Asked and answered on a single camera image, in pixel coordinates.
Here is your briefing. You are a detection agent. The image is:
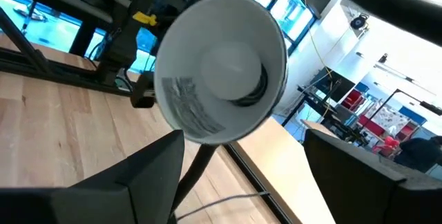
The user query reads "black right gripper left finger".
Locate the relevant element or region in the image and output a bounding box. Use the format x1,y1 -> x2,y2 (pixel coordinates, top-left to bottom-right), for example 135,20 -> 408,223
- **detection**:
0,129 -> 186,224

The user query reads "person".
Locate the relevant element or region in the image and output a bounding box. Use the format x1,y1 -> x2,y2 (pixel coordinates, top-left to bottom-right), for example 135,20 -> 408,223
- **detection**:
393,136 -> 442,175

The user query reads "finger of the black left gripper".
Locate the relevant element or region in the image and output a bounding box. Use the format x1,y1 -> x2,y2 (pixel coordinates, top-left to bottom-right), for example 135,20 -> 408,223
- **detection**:
130,71 -> 156,109

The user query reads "black gooseneck desk lamp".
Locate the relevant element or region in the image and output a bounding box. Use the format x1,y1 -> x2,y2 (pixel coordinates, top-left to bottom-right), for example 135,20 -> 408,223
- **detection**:
153,0 -> 289,223

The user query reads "light wooden desk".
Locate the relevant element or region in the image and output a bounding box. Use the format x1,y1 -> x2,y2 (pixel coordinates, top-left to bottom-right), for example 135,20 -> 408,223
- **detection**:
238,118 -> 338,224

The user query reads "black computer monitor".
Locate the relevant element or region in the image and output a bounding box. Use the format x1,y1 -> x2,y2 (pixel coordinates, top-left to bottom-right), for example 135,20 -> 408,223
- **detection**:
312,66 -> 356,104

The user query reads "yellow cable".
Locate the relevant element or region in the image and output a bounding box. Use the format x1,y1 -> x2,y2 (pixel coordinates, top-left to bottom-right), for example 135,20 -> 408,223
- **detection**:
293,0 -> 334,121

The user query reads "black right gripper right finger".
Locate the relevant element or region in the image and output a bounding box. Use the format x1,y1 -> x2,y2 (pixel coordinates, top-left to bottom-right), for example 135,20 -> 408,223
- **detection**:
303,129 -> 442,224

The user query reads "white light bulb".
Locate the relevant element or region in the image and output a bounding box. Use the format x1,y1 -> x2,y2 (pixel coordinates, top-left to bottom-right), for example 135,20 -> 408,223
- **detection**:
200,40 -> 263,101

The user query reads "thin lamp cord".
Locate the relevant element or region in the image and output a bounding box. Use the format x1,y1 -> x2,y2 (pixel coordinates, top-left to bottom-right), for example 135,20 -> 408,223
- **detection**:
175,191 -> 270,222

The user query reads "black background rig frame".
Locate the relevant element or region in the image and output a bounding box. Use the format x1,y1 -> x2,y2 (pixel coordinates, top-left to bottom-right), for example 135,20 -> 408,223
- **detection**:
362,88 -> 442,138

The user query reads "yellow tag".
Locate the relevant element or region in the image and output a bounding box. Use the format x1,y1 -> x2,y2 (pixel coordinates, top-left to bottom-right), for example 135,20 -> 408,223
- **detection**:
133,11 -> 158,27

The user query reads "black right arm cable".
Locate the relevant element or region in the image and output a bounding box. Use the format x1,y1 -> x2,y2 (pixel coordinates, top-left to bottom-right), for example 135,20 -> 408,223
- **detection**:
317,0 -> 442,47

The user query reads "large window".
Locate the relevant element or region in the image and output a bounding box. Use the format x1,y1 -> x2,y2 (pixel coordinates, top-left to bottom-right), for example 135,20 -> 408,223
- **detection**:
220,0 -> 320,55

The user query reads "black ceiling camera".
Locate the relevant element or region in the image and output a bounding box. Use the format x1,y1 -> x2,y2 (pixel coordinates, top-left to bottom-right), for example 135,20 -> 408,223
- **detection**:
350,13 -> 369,30

